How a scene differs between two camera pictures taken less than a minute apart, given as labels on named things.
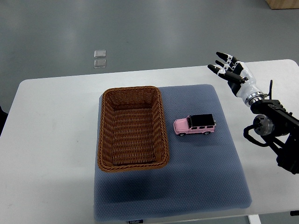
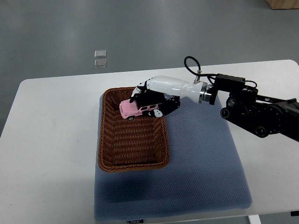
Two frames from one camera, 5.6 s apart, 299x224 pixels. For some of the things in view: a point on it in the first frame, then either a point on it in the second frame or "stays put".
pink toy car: [195, 124] → [128, 110]
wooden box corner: [283, 4] stays put
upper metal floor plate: [101, 53] stays put
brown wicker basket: [132, 134] stays put
